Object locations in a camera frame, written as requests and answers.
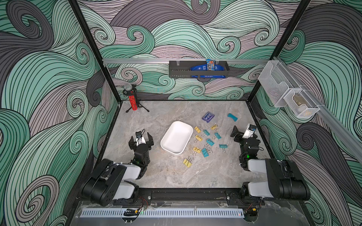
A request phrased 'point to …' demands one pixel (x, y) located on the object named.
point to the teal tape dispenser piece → (232, 117)
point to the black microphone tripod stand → (133, 92)
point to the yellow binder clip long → (197, 129)
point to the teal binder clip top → (218, 136)
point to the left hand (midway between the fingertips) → (140, 134)
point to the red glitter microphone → (132, 101)
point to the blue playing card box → (208, 117)
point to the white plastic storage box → (175, 139)
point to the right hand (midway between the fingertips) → (244, 128)
